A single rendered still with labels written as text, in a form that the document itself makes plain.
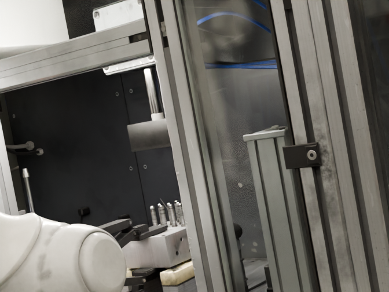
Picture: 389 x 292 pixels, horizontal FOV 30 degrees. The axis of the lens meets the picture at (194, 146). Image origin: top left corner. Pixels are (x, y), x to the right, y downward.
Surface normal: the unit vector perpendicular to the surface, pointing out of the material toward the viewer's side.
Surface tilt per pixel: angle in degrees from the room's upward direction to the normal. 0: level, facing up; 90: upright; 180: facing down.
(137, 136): 90
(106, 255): 81
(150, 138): 90
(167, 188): 90
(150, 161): 90
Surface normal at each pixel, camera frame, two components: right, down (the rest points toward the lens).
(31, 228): -0.06, -0.82
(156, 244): -0.59, 0.14
